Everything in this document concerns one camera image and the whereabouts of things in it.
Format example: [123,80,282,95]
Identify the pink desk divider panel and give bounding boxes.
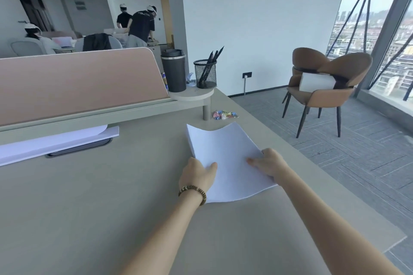
[0,47,170,128]

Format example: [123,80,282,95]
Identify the pink laptop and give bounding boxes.
[52,37,74,48]

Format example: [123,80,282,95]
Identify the white paper sheets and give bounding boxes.
[186,122,279,204]

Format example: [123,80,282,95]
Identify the white paper stack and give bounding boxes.
[0,125,120,167]

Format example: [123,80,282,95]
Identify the black mesh pen holder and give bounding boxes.
[193,60,217,89]

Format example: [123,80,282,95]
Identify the pile of colourful binder clips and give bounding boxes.
[212,109,239,121]

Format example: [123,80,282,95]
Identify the brown beaded bracelet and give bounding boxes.
[178,185,207,206]

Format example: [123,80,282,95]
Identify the brown chair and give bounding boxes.
[285,52,374,139]
[282,47,328,119]

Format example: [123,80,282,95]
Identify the person's right hand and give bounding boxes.
[247,148,290,186]

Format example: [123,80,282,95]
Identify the round grey desk shelf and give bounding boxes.
[168,86,216,121]

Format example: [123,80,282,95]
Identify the person's left hand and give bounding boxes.
[178,156,219,196]

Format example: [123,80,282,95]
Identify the black jacket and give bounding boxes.
[83,33,112,52]

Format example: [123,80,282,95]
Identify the black window frame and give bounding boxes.
[326,0,413,102]

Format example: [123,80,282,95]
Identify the black travel mug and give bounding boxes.
[160,48,187,93]

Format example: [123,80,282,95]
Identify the person's left forearm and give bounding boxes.
[120,192,208,275]

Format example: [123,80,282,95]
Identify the black pen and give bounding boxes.
[201,46,225,87]
[197,50,215,88]

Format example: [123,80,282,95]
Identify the white box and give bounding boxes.
[299,72,338,93]

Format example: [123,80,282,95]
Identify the white office chair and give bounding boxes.
[74,34,124,52]
[10,41,46,58]

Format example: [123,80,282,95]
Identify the person's right forearm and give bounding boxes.
[275,173,405,275]

